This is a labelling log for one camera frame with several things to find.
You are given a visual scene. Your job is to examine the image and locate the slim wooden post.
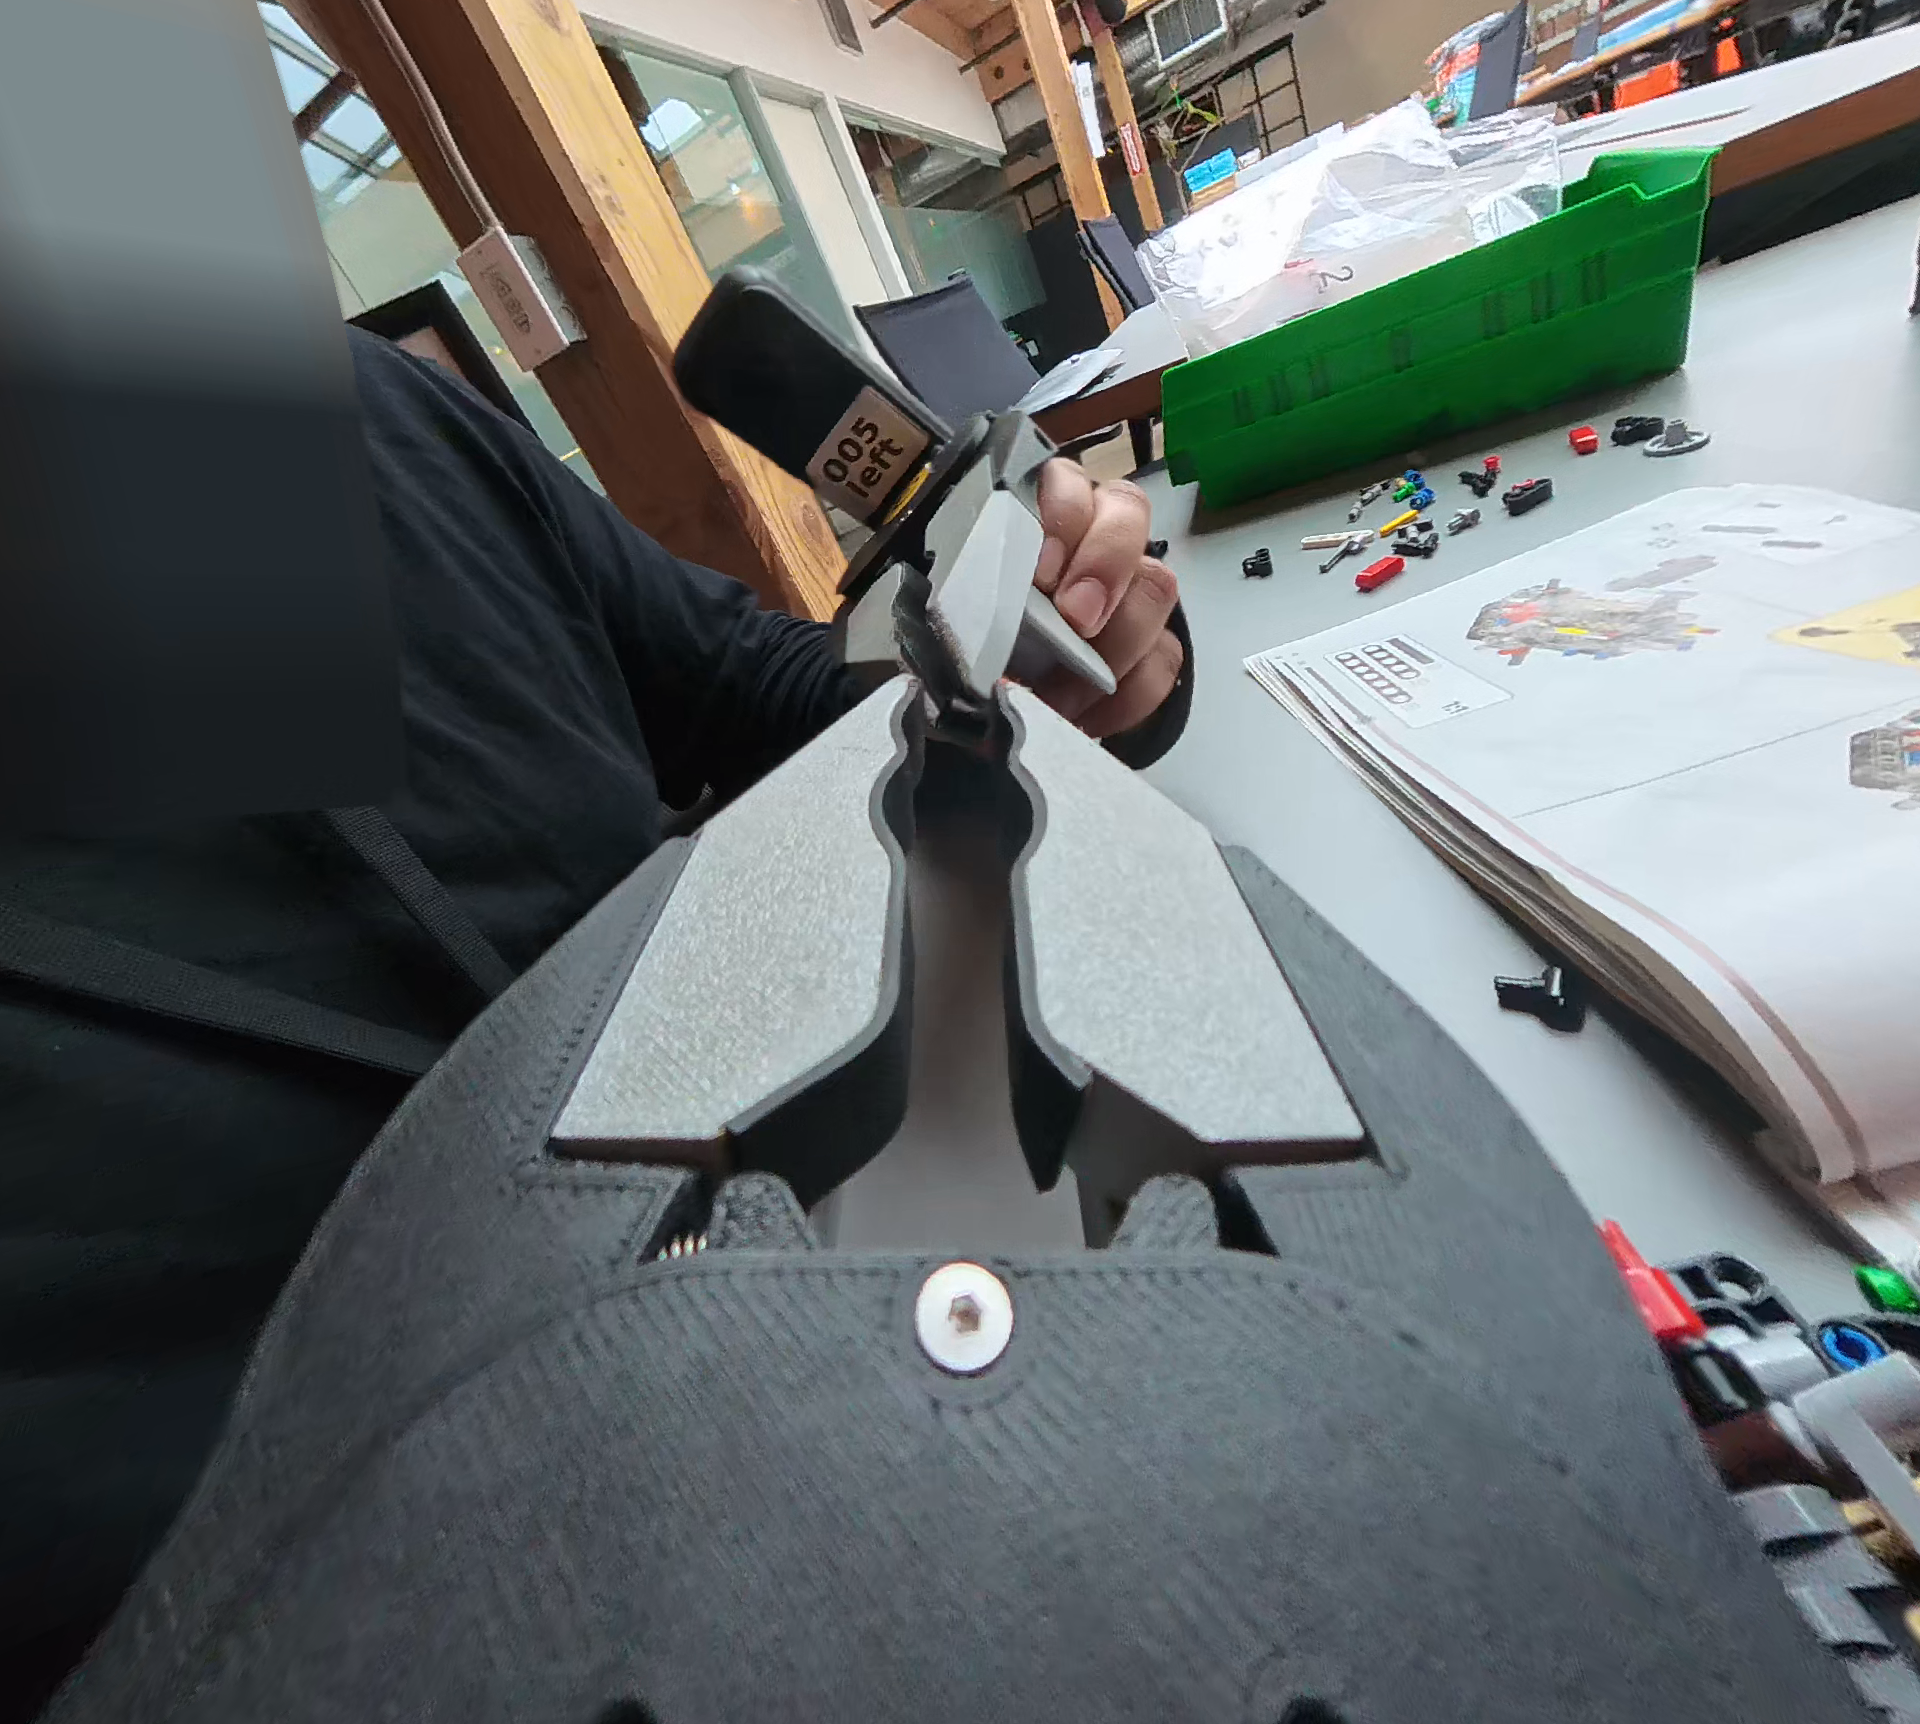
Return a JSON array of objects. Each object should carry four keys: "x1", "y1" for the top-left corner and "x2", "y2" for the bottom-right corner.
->
[{"x1": 968, "y1": 0, "x2": 1130, "y2": 331}]

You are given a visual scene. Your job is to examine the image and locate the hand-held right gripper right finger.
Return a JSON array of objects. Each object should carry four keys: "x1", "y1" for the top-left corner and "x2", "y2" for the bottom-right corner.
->
[{"x1": 997, "y1": 689, "x2": 1365, "y2": 1245}]

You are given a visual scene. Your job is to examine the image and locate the clear plastic bag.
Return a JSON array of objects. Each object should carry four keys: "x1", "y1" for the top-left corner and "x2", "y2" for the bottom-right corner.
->
[{"x1": 1136, "y1": 95, "x2": 1571, "y2": 362}]

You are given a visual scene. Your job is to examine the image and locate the dark office chair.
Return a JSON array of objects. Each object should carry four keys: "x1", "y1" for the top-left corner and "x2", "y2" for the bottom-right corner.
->
[{"x1": 854, "y1": 278, "x2": 1043, "y2": 419}]

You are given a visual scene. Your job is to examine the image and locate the partly built lego assembly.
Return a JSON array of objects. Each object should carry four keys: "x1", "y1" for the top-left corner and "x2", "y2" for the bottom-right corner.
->
[{"x1": 1597, "y1": 1218, "x2": 1920, "y2": 1724}]

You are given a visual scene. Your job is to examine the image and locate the brown-edged table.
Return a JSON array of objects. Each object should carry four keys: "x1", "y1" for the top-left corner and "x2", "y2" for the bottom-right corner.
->
[{"x1": 1560, "y1": 29, "x2": 1920, "y2": 263}]

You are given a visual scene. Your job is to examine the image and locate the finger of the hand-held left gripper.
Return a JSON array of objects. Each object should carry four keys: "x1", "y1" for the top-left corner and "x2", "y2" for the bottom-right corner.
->
[
  {"x1": 912, "y1": 461, "x2": 1042, "y2": 709},
  {"x1": 1001, "y1": 583, "x2": 1122, "y2": 701}
]

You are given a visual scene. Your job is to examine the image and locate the grey electrical box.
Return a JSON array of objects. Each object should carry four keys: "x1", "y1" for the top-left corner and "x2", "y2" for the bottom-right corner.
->
[{"x1": 455, "y1": 228, "x2": 584, "y2": 372}]

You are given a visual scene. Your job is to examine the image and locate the person's left forearm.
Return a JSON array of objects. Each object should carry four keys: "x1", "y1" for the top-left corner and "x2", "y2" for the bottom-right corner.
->
[{"x1": 629, "y1": 554, "x2": 900, "y2": 841}]

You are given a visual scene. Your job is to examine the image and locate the green plastic bin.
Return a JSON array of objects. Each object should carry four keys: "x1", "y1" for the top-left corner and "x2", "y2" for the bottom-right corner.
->
[{"x1": 1159, "y1": 146, "x2": 1720, "y2": 513}]

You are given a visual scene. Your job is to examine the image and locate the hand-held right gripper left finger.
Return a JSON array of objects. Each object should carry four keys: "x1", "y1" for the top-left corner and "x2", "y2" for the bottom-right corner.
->
[{"x1": 551, "y1": 680, "x2": 921, "y2": 1209}]

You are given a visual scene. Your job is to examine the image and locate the dark computer monitor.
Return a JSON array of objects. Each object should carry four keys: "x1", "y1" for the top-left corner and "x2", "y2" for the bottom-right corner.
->
[{"x1": 1466, "y1": 0, "x2": 1532, "y2": 121}]

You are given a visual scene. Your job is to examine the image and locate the lego instruction booklet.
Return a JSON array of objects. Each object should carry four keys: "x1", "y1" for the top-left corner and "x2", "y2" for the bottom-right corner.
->
[{"x1": 1245, "y1": 485, "x2": 1920, "y2": 1192}]

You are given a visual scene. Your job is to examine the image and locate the scattered small lego pieces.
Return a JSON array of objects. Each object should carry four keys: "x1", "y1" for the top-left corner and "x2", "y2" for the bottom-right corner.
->
[{"x1": 1242, "y1": 417, "x2": 1713, "y2": 594}]

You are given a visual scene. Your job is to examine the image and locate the thick wooden post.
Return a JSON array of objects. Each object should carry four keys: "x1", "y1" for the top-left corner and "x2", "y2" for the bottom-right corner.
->
[{"x1": 195, "y1": 0, "x2": 900, "y2": 624}]

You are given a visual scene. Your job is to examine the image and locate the person's left hand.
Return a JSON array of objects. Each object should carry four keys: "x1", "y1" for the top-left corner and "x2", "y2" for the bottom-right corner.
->
[{"x1": 1033, "y1": 459, "x2": 1186, "y2": 743}]

